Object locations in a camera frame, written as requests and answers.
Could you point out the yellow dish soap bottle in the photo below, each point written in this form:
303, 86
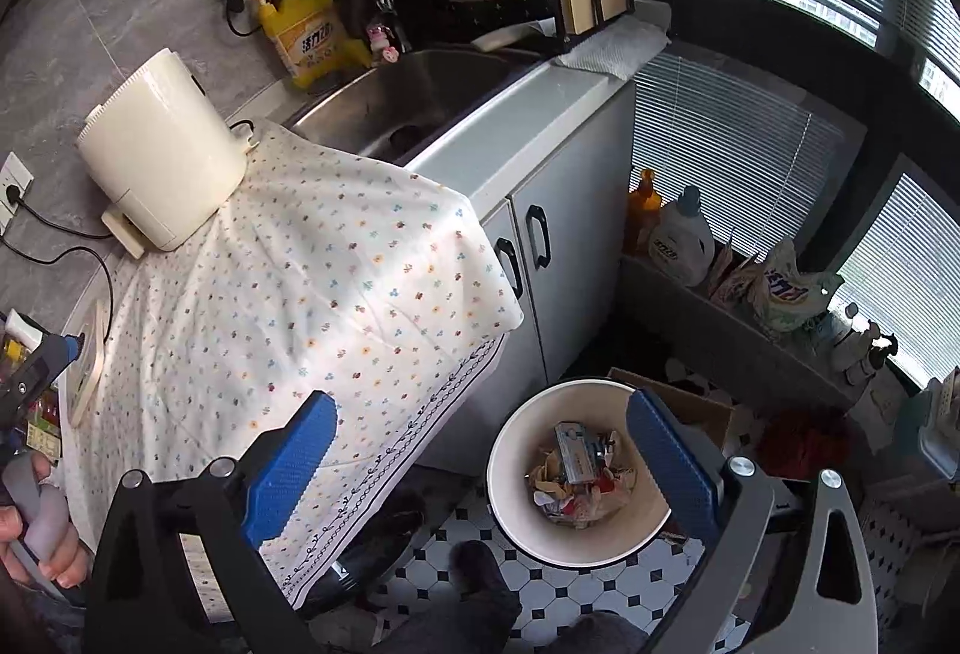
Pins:
307, 31

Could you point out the brown cardboard box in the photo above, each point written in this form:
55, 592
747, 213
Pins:
697, 403

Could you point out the chrome faucet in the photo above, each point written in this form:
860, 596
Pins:
390, 13

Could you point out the black round table base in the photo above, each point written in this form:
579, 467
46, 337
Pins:
375, 549

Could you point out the person's left hand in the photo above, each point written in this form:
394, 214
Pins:
75, 549

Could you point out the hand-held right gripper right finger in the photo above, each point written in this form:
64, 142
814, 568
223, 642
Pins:
671, 466

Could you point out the colourful snack packets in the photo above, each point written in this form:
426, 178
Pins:
45, 425

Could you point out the red cloth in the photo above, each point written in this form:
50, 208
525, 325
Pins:
806, 440

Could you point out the wooden framed trivet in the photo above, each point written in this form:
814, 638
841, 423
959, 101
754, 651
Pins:
90, 361

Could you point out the white dish towel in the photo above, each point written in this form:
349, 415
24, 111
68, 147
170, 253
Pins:
622, 50

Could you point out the white wall socket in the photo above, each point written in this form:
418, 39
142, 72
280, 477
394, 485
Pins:
11, 189

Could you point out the stainless steel sink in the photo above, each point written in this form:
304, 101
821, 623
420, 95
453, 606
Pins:
405, 99

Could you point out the white patterned basket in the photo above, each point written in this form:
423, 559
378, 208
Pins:
900, 541

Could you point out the grey blue carton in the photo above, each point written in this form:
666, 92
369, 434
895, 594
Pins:
575, 453

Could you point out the brown paper packets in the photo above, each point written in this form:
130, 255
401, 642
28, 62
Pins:
731, 275

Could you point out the orange bottle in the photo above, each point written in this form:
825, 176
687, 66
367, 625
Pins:
643, 211

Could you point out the pink figurine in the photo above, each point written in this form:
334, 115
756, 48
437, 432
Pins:
384, 45

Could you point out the cream electric kettle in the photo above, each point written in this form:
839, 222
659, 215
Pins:
161, 151

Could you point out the green white detergent bag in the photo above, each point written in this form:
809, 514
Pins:
787, 290

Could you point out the small white bottle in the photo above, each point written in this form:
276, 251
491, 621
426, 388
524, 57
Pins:
846, 331

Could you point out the pile of wrappers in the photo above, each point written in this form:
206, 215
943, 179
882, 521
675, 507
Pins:
600, 500

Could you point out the white detergent bottle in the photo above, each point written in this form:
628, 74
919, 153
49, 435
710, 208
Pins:
684, 245

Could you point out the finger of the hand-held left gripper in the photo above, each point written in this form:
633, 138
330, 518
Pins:
60, 348

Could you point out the window blind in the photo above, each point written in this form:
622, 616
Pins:
750, 144
907, 271

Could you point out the floral white tablecloth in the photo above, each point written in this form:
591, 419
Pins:
315, 294

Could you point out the person's foot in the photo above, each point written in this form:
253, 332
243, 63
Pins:
480, 571

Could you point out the teal plastic container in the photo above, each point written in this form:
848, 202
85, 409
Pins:
930, 429

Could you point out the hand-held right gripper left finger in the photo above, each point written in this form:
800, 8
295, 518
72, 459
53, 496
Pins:
292, 466

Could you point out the small dark pump bottle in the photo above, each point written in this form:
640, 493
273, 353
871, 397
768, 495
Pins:
879, 346

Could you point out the grey sink cabinet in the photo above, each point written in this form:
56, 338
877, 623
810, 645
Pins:
577, 174

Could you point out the white round waste bin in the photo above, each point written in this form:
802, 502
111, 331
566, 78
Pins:
517, 474

